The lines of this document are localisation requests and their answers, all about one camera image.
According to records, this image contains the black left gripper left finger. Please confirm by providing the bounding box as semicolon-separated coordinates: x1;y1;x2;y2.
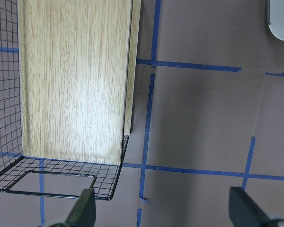
65;189;96;227

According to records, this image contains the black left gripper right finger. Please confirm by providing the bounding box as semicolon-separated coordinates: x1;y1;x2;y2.
229;186;271;227

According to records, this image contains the white toaster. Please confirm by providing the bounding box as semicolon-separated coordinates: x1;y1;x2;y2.
266;0;284;41

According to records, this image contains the wooden shelf in basket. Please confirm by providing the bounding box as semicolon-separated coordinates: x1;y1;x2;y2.
18;0;141;165

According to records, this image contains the black wire basket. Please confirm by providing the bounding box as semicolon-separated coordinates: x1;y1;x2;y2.
0;0;122;201

